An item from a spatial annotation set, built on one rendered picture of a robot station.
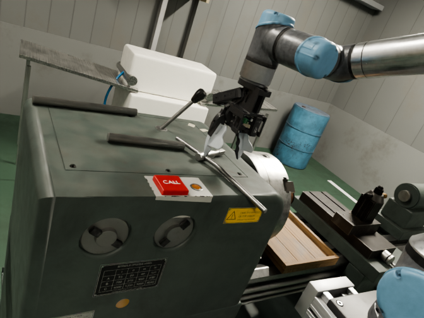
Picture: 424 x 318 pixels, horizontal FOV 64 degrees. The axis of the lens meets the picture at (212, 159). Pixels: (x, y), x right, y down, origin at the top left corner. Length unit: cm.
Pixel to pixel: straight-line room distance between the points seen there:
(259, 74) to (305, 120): 407
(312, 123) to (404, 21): 180
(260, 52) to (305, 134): 413
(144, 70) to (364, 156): 346
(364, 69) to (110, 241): 62
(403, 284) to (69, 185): 56
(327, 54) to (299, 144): 423
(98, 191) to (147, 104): 237
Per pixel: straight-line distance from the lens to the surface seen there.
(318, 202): 171
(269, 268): 131
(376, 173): 519
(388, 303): 62
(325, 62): 71
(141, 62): 298
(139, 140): 86
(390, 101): 525
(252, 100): 78
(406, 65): 76
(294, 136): 490
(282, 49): 73
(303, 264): 136
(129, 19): 397
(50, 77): 400
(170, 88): 311
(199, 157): 88
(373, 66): 77
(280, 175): 112
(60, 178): 67
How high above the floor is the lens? 161
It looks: 22 degrees down
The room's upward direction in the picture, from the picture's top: 20 degrees clockwise
